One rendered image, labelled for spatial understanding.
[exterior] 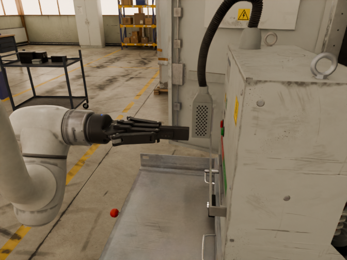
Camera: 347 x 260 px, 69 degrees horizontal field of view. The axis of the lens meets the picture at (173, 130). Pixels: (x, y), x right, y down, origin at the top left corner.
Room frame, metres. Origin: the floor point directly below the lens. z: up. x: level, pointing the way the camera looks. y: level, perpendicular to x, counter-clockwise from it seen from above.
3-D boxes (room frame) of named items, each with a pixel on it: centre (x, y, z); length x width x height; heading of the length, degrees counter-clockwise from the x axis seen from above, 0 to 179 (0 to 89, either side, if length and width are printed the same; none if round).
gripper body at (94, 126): (0.57, 0.15, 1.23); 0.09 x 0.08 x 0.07; 82
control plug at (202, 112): (0.88, -0.11, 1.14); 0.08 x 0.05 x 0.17; 82
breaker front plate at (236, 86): (0.67, -0.15, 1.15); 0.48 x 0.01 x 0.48; 172
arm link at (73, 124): (0.58, 0.23, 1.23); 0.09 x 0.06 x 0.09; 172
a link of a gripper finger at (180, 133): (0.54, 0.00, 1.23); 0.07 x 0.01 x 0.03; 82
